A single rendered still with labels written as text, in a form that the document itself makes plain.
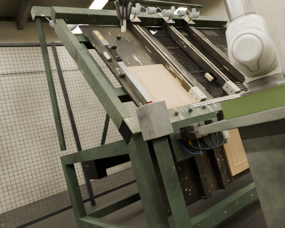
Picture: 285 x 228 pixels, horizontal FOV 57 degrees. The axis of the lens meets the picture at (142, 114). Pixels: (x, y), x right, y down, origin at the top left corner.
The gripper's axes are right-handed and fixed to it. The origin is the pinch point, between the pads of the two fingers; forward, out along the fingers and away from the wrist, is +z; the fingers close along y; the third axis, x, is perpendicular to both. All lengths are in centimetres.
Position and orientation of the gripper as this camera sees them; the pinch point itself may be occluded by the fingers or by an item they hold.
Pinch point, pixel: (123, 26)
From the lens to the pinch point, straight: 169.8
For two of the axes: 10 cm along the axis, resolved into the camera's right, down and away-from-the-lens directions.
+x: 6.2, 2.4, -7.5
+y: -7.8, 1.6, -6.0
